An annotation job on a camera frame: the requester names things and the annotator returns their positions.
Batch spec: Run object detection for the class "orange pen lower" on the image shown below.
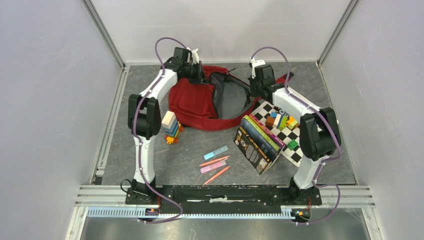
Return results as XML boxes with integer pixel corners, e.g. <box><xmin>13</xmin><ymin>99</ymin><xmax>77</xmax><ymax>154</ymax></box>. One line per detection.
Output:
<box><xmin>202</xmin><ymin>165</ymin><xmax>231</xmax><ymax>186</ymax></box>

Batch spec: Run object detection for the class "pink highlighter pen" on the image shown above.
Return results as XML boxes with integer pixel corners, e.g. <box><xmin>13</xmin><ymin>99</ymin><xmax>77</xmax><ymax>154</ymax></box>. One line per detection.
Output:
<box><xmin>200</xmin><ymin>160</ymin><xmax>227</xmax><ymax>174</ymax></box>

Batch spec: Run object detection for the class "black book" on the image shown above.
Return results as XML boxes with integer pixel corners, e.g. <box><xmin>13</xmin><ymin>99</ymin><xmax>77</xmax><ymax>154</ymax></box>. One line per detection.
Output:
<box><xmin>233</xmin><ymin>126</ymin><xmax>279</xmax><ymax>175</ymax></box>

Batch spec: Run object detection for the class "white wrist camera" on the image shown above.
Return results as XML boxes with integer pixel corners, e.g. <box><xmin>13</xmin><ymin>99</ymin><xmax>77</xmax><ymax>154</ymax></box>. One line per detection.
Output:
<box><xmin>249</xmin><ymin>57</ymin><xmax>266</xmax><ymax>79</ymax></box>
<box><xmin>186</xmin><ymin>47</ymin><xmax>201</xmax><ymax>65</ymax></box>

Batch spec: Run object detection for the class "blue highlighter pen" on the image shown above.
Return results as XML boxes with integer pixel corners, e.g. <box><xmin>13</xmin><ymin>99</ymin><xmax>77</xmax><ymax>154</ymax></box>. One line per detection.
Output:
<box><xmin>203</xmin><ymin>145</ymin><xmax>229</xmax><ymax>161</ymax></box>

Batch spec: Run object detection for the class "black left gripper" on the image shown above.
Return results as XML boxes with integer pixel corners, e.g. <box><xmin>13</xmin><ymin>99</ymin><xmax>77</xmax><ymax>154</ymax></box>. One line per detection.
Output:
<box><xmin>182</xmin><ymin>60</ymin><xmax>209</xmax><ymax>85</ymax></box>

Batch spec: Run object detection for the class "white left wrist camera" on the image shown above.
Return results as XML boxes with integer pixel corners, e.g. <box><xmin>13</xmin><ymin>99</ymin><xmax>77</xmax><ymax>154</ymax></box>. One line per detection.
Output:
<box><xmin>186</xmin><ymin>47</ymin><xmax>201</xmax><ymax>65</ymax></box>

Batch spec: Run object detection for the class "black white chessboard mat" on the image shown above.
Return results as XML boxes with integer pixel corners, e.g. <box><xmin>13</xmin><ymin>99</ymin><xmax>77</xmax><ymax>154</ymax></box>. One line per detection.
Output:
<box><xmin>251</xmin><ymin>101</ymin><xmax>303</xmax><ymax>168</ymax></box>

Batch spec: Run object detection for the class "green book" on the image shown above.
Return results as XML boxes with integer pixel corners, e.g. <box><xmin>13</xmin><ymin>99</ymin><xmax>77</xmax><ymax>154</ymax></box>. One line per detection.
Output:
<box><xmin>243</xmin><ymin>114</ymin><xmax>282</xmax><ymax>153</ymax></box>

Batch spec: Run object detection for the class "purple book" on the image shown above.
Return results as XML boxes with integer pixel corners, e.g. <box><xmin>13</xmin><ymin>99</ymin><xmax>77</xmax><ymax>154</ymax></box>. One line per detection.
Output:
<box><xmin>248</xmin><ymin>114</ymin><xmax>286</xmax><ymax>148</ymax></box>

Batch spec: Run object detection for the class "colourful block pile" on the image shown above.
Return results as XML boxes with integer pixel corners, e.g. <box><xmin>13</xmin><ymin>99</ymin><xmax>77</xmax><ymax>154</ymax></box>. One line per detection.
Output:
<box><xmin>265</xmin><ymin>109</ymin><xmax>300</xmax><ymax>130</ymax></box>

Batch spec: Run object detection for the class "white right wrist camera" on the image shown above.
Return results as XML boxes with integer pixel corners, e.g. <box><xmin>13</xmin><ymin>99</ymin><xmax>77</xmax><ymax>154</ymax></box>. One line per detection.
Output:
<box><xmin>249</xmin><ymin>57</ymin><xmax>266</xmax><ymax>79</ymax></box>

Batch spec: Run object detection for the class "aluminium frame rail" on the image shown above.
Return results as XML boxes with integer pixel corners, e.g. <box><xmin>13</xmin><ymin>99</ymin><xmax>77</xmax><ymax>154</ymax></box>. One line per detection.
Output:
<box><xmin>65</xmin><ymin>185</ymin><xmax>384</xmax><ymax>240</ymax></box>

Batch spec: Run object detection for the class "colourful block tower toy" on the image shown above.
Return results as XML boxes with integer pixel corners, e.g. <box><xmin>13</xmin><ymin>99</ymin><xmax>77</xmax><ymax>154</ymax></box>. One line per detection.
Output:
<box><xmin>161</xmin><ymin>110</ymin><xmax>184</xmax><ymax>145</ymax></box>

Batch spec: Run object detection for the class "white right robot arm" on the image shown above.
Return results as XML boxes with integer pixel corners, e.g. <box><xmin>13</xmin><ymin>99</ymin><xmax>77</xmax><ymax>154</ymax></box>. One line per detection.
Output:
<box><xmin>248</xmin><ymin>60</ymin><xmax>341</xmax><ymax>204</ymax></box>

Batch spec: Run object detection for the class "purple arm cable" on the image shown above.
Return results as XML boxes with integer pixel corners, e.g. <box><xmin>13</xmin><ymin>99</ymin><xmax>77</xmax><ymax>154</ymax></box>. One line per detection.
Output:
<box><xmin>250</xmin><ymin>46</ymin><xmax>343</xmax><ymax>225</ymax></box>
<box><xmin>131</xmin><ymin>37</ymin><xmax>190</xmax><ymax>225</ymax></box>

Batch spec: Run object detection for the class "green cube block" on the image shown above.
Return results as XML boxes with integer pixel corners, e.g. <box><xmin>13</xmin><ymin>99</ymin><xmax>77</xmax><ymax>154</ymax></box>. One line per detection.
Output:
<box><xmin>286</xmin><ymin>139</ymin><xmax>299</xmax><ymax>151</ymax></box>

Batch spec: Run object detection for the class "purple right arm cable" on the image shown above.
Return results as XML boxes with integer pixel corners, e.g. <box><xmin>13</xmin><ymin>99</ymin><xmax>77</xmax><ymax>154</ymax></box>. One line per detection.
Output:
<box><xmin>250</xmin><ymin>46</ymin><xmax>343</xmax><ymax>225</ymax></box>

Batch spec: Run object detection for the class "orange pen upper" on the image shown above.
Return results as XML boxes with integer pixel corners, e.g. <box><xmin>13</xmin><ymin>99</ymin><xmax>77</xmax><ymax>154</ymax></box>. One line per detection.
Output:
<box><xmin>199</xmin><ymin>155</ymin><xmax>230</xmax><ymax>167</ymax></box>

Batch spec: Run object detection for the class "orange pen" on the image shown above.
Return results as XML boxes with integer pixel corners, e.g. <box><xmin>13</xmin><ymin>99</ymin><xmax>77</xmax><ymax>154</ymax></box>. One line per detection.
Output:
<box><xmin>202</xmin><ymin>165</ymin><xmax>231</xmax><ymax>186</ymax></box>
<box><xmin>199</xmin><ymin>155</ymin><xmax>230</xmax><ymax>167</ymax></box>

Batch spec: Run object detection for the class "blue book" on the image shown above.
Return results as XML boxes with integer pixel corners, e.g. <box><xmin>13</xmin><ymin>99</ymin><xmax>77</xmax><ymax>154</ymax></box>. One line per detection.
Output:
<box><xmin>240</xmin><ymin>117</ymin><xmax>279</xmax><ymax>162</ymax></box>

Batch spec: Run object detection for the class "red student backpack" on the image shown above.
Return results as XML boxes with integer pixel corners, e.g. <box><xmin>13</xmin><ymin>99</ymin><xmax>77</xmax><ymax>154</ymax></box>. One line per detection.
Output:
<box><xmin>168</xmin><ymin>64</ymin><xmax>294</xmax><ymax>131</ymax></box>

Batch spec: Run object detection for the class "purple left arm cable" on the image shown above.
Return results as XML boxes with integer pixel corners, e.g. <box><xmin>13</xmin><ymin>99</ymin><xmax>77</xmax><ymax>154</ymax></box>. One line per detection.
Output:
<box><xmin>131</xmin><ymin>37</ymin><xmax>190</xmax><ymax>225</ymax></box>

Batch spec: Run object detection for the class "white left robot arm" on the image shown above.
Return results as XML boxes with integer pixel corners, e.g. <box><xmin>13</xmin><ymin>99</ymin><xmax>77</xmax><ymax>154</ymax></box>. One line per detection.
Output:
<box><xmin>127</xmin><ymin>47</ymin><xmax>206</xmax><ymax>204</ymax></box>

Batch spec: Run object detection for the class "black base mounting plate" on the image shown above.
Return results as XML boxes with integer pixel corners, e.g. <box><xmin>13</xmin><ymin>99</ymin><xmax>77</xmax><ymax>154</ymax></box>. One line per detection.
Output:
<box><xmin>125</xmin><ymin>185</ymin><xmax>322</xmax><ymax>215</ymax></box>

